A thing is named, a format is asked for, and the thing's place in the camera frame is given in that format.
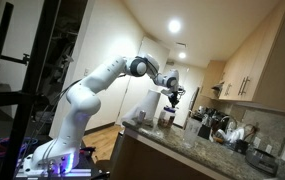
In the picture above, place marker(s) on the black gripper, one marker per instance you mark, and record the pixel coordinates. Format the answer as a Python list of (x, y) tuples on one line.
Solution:
[(174, 94)]

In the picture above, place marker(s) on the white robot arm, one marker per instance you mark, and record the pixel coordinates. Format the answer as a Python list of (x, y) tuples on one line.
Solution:
[(84, 101)]

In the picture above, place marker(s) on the robot base platform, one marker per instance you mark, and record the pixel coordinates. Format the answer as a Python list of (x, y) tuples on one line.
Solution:
[(58, 168)]

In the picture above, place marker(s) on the jar with blue lid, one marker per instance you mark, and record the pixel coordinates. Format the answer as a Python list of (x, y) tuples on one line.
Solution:
[(166, 117)]

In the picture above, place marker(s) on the white paper towel roll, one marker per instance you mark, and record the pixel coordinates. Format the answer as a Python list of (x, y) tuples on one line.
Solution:
[(149, 104)]

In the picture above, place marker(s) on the clear plastic pitcher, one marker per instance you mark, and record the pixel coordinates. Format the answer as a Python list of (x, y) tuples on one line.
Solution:
[(191, 132)]

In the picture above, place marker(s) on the black knife block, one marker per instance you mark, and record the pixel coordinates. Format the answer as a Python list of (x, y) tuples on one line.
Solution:
[(204, 132)]

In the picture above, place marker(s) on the kitchen sink faucet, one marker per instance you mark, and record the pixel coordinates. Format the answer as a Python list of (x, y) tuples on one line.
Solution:
[(228, 123)]

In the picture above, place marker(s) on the upper wooden cabinets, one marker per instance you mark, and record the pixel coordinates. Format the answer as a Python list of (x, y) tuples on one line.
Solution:
[(255, 74)]

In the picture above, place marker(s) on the black toaster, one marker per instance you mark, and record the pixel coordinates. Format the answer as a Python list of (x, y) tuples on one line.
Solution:
[(262, 161)]

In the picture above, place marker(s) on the black tripod stand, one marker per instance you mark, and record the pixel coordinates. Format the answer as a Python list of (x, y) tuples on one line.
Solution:
[(28, 95)]

